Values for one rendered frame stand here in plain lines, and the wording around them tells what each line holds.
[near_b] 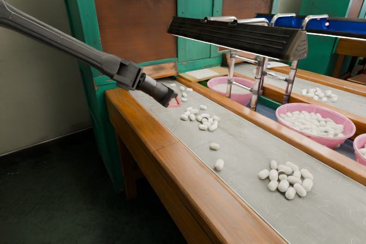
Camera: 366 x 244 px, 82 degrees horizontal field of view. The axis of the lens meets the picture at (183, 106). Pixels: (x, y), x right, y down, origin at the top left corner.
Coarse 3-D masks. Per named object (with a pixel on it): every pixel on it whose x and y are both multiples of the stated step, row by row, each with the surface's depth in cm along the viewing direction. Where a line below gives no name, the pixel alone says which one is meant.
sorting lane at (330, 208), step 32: (192, 96) 106; (192, 128) 80; (224, 128) 80; (256, 128) 80; (224, 160) 64; (256, 160) 64; (288, 160) 64; (256, 192) 53; (320, 192) 53; (352, 192) 53; (288, 224) 45; (320, 224) 45; (352, 224) 45
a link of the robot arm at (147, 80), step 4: (144, 76) 68; (148, 76) 69; (140, 80) 67; (144, 80) 67; (148, 80) 68; (152, 80) 69; (140, 84) 67; (144, 84) 67; (148, 84) 68; (152, 84) 69; (140, 88) 68; (144, 88) 68; (148, 88) 69; (152, 88) 69; (144, 92) 70; (148, 92) 70
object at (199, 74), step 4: (188, 72) 129; (192, 72) 129; (196, 72) 129; (200, 72) 129; (204, 72) 129; (208, 72) 129; (212, 72) 129; (216, 72) 130; (192, 76) 123; (196, 76) 123; (200, 76) 123; (204, 76) 123; (208, 76) 123
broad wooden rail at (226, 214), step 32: (128, 96) 100; (128, 128) 82; (160, 128) 75; (160, 160) 60; (192, 160) 60; (160, 192) 67; (192, 192) 50; (224, 192) 50; (192, 224) 51; (224, 224) 43; (256, 224) 43
